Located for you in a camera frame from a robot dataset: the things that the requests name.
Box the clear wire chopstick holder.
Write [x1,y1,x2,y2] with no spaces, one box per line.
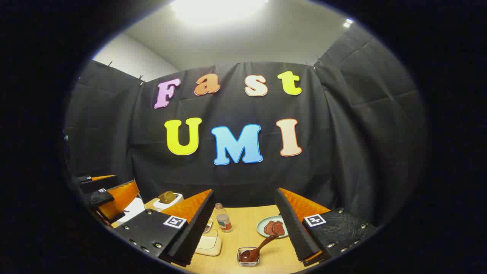
[237,247,261,266]

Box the clear plastic bottle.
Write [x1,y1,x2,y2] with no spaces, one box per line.
[215,203,233,233]

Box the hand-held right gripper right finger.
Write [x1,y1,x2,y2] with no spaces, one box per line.
[275,188,377,267]

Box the dark wooden spoon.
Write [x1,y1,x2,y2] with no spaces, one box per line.
[240,234,279,263]

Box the white rice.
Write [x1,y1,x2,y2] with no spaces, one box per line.
[197,235,219,250]

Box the pale green plate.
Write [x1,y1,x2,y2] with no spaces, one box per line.
[257,216,289,239]

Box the clear plastic tray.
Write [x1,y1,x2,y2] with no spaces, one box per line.
[195,228,223,257]

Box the white toaster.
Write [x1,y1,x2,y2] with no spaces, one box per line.
[153,192,184,212]

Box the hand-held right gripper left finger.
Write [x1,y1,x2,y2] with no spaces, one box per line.
[114,189,215,268]

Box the black backdrop cloth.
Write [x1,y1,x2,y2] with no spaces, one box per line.
[65,23,428,229]

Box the large ceiling light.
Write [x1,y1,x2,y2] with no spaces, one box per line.
[170,0,269,24]

